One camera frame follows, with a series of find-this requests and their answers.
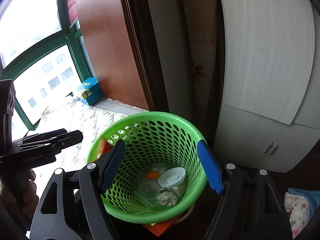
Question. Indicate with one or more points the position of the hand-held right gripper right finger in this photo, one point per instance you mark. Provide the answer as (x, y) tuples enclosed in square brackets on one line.
[(210, 167)]

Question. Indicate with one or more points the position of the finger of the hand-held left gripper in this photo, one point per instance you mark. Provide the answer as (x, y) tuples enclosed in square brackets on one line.
[(67, 140), (47, 134)]

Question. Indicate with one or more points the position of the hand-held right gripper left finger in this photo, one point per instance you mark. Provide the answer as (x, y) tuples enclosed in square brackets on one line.
[(113, 165)]

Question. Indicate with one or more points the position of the red plastic wrapper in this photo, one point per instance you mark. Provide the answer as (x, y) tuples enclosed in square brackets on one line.
[(105, 147)]

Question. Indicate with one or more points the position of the clear plastic domed lid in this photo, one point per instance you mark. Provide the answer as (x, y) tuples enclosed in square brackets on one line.
[(172, 177)]

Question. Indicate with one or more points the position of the orange jelly piece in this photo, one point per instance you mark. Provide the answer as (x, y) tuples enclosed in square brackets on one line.
[(152, 175)]

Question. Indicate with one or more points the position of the small clear plastic box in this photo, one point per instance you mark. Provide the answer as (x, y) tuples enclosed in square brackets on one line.
[(140, 198)]

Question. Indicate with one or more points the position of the small clear printed-lid cup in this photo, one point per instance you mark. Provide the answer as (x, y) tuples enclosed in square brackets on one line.
[(149, 190)]

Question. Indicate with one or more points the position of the green perforated plastic basket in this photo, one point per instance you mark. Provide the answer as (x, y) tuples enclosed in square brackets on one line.
[(160, 130)]

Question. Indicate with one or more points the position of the person's left hand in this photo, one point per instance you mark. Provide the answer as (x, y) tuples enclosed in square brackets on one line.
[(28, 197)]

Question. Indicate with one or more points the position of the white quilted mattress pad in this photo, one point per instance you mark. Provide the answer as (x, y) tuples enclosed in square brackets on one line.
[(82, 120)]

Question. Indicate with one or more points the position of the crumpled white tissue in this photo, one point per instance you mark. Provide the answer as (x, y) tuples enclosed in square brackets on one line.
[(167, 198)]

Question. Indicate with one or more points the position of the blue yellow tissue box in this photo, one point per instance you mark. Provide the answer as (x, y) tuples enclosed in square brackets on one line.
[(91, 92)]

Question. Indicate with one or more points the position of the apartment building outside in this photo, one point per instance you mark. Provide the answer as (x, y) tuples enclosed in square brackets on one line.
[(57, 77)]

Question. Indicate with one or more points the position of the yellow and red stool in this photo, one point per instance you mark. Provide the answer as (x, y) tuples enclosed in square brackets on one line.
[(160, 228)]

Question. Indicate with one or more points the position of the floral cloth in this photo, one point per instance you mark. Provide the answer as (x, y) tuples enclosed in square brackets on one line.
[(297, 212)]

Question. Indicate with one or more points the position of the brown wooden cabinet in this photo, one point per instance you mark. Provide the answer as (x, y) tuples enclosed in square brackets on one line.
[(105, 42)]

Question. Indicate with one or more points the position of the white wardrobe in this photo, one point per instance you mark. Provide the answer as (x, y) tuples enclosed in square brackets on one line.
[(262, 55)]

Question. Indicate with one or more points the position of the green window frame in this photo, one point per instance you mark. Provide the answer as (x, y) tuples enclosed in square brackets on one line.
[(72, 47)]

